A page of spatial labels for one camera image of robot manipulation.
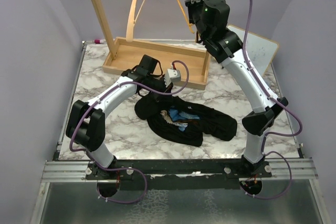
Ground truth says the light wooden hanger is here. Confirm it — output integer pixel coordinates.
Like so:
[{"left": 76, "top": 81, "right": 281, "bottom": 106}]
[{"left": 125, "top": 0, "right": 145, "bottom": 42}]

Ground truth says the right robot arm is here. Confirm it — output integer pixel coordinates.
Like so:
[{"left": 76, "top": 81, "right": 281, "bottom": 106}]
[{"left": 185, "top": 0, "right": 288, "bottom": 177}]

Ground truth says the small whiteboard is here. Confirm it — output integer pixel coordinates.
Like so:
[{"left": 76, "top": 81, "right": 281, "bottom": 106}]
[{"left": 227, "top": 24, "right": 279, "bottom": 72}]

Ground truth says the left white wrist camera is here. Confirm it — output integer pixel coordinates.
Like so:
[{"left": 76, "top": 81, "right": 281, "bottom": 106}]
[{"left": 164, "top": 69, "right": 181, "bottom": 87}]

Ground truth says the pink capped marker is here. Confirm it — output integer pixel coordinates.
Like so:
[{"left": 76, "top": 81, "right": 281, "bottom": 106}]
[{"left": 93, "top": 39, "right": 106, "bottom": 44}]

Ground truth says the wooden clothes rack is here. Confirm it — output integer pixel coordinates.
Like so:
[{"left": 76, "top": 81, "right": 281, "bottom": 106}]
[{"left": 91, "top": 0, "right": 210, "bottom": 90}]

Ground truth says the black printed t shirt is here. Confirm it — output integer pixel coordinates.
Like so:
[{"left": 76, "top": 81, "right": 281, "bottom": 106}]
[{"left": 134, "top": 94, "right": 237, "bottom": 147}]

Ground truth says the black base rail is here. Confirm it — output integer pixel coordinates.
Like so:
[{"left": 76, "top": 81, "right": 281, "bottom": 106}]
[{"left": 86, "top": 158, "right": 272, "bottom": 190}]

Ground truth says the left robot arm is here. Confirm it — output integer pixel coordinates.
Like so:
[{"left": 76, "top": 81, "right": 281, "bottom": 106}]
[{"left": 66, "top": 55, "right": 181, "bottom": 179}]

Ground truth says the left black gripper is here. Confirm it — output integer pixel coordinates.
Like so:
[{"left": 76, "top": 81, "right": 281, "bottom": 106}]
[{"left": 146, "top": 74, "right": 174, "bottom": 102}]

